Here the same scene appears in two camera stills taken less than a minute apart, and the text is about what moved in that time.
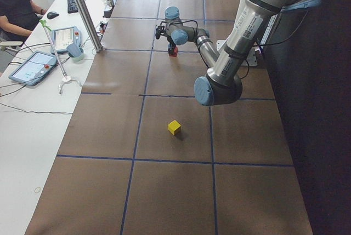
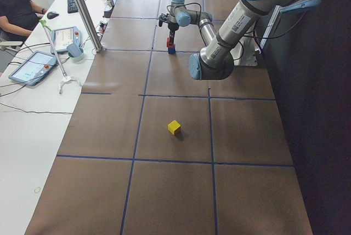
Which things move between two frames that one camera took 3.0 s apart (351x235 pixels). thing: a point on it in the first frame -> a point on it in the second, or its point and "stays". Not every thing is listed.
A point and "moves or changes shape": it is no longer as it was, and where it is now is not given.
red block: [175, 52] moves or changes shape
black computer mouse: [51, 15] stays
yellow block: [174, 127] stays
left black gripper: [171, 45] -> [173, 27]
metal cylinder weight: [111, 2] stays
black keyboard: [72, 6] stays
